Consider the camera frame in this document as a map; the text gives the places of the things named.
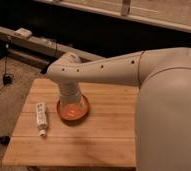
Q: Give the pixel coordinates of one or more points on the small white box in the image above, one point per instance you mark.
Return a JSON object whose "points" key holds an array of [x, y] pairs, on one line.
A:
{"points": [[23, 32]]}

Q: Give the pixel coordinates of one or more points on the long grey metal beam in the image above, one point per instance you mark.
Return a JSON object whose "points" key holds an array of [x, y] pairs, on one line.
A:
{"points": [[41, 46]]}

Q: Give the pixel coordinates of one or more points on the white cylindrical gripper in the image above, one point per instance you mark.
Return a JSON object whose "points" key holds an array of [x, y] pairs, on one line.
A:
{"points": [[69, 93]]}

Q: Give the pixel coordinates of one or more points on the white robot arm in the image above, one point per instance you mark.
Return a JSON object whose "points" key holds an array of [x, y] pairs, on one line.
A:
{"points": [[163, 110]]}

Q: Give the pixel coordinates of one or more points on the orange ceramic bowl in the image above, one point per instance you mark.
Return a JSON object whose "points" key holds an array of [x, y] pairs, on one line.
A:
{"points": [[73, 111]]}

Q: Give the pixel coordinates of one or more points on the white labelled bottle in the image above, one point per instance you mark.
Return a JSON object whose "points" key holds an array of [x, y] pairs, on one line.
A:
{"points": [[41, 118]]}

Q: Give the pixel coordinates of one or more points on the light wooden shelf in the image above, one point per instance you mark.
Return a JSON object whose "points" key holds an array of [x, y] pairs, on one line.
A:
{"points": [[173, 14]]}

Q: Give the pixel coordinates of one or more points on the wooden table board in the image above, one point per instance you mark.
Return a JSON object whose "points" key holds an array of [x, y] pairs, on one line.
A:
{"points": [[104, 138]]}

